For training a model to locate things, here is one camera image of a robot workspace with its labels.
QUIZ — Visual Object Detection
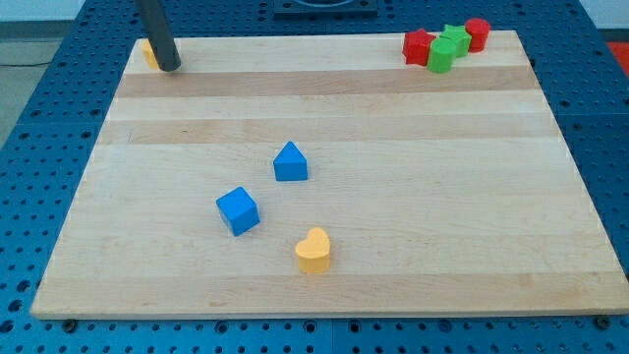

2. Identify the blue cube block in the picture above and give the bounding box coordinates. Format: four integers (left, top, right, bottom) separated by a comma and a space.
216, 187, 259, 236

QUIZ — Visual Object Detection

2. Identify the red cylinder block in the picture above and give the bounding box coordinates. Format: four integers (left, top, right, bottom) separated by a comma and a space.
465, 18, 491, 52

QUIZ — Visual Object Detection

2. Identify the wooden board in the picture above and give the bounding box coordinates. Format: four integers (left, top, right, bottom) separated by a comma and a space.
30, 30, 628, 320

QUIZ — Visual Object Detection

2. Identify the green cylinder block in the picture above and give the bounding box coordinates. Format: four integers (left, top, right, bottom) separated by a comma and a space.
427, 37, 457, 74

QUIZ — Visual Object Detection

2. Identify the yellow heart block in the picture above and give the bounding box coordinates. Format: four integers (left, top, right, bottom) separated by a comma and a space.
295, 227, 330, 274

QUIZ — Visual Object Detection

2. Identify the blue triangle block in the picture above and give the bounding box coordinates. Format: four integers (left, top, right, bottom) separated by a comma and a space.
273, 141, 309, 182

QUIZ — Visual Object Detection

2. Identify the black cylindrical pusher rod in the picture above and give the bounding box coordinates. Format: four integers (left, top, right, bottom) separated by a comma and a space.
135, 0, 181, 72

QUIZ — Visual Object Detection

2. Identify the yellow hexagon block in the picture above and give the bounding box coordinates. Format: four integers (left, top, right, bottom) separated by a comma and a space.
141, 38, 159, 70

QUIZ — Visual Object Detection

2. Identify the green star block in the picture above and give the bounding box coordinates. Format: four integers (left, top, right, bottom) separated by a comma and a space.
440, 25, 472, 58

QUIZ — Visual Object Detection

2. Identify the red star block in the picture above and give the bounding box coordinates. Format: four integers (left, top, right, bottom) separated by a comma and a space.
402, 29, 436, 66

